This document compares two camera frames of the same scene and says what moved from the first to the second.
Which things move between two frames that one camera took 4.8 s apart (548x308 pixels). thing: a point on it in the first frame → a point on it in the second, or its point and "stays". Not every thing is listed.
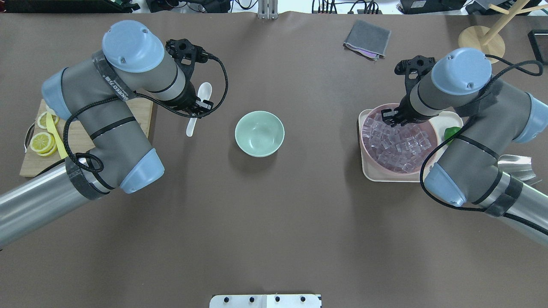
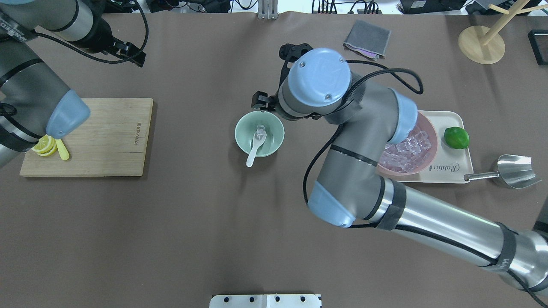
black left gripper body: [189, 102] → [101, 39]
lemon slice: [43, 143] stays
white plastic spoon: [204, 92] → [256, 143]
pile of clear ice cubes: [400, 149] stays
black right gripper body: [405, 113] → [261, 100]
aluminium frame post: [268, 10] stays
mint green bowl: [259, 133] stays
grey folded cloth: [370, 39] stays
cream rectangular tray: [445, 120] stays
